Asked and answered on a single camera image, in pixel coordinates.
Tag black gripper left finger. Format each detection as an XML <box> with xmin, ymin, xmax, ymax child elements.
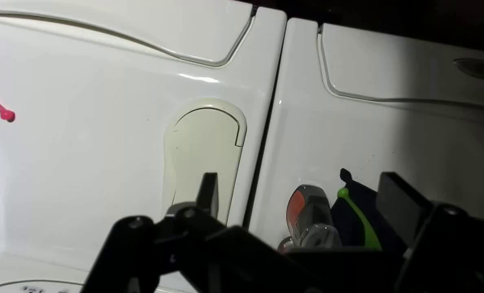
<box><xmin>81</xmin><ymin>172</ymin><xmax>320</xmax><ymax>293</ymax></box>

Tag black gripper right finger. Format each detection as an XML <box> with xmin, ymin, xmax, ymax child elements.
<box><xmin>375</xmin><ymin>172</ymin><xmax>484</xmax><ymax>293</ymax></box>

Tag dark pouch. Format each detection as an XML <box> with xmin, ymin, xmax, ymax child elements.
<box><xmin>330</xmin><ymin>168</ymin><xmax>403</xmax><ymax>255</ymax></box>

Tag white washer holding bottles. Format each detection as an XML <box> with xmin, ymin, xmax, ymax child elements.
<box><xmin>247</xmin><ymin>15</ymin><xmax>484</xmax><ymax>258</ymax></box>

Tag white washer with control panel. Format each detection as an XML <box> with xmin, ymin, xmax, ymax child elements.
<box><xmin>0</xmin><ymin>0</ymin><xmax>289</xmax><ymax>293</ymax></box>

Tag cream oval dispenser cover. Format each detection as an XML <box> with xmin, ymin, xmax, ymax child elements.
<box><xmin>160</xmin><ymin>98</ymin><xmax>250</xmax><ymax>225</ymax></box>

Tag clear bottle with red label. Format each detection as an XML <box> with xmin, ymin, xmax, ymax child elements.
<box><xmin>278</xmin><ymin>185</ymin><xmax>345</xmax><ymax>255</ymax></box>

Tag lime green strap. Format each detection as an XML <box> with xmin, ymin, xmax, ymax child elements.
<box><xmin>336</xmin><ymin>186</ymin><xmax>385</xmax><ymax>253</ymax></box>

